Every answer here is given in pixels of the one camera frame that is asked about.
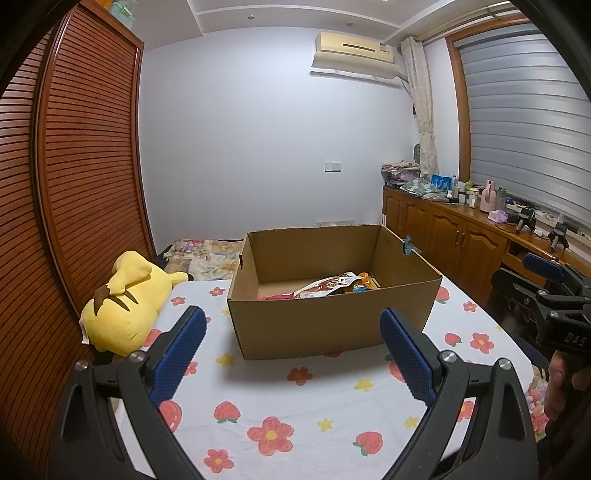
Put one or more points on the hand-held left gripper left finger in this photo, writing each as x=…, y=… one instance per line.
x=180, y=355

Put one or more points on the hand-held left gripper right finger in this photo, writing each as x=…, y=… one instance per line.
x=408, y=355

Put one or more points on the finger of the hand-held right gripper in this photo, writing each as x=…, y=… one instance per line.
x=512, y=288
x=542, y=265

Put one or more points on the orange white snack packet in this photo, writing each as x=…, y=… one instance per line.
x=369, y=280

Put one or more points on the white red snack packet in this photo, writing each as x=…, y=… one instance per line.
x=323, y=286

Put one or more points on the brown cardboard box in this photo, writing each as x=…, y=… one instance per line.
x=300, y=327

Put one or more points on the pink candy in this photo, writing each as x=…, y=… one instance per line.
x=277, y=297

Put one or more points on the person's right hand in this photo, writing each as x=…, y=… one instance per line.
x=558, y=385

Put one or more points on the purple cloth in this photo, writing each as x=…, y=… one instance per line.
x=498, y=216

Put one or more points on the yellow plush toy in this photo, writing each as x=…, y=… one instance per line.
x=124, y=304

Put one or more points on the green capped bottle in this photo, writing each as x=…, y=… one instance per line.
x=502, y=198

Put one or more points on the pink bottle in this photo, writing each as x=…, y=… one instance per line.
x=488, y=198

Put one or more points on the wooden sideboard cabinet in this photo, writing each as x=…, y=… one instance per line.
x=443, y=235

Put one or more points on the white bottle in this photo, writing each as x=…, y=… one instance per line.
x=473, y=198

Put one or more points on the pastel floral quilt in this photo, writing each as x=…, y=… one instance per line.
x=203, y=258

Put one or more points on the teal plastic item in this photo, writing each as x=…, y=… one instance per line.
x=408, y=247

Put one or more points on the white floral printed blanket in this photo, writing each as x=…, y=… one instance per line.
x=286, y=401

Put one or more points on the blue box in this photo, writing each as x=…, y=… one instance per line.
x=441, y=182

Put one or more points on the grey window blind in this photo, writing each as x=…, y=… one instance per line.
x=521, y=138

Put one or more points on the pile of folded clothes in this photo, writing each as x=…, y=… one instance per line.
x=406, y=173

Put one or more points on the grey small fan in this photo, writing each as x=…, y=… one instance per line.
x=417, y=154

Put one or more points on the beige curtain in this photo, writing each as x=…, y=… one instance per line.
x=427, y=138

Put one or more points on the wooden louvered wardrobe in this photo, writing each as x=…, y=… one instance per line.
x=83, y=161

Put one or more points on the green lidded plastic container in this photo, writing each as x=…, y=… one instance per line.
x=122, y=14

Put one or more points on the wooden window frame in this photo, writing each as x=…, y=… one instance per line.
x=457, y=115

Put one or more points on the white wall switch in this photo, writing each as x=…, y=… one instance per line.
x=333, y=166

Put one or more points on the wall air conditioner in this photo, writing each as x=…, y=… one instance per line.
x=355, y=50

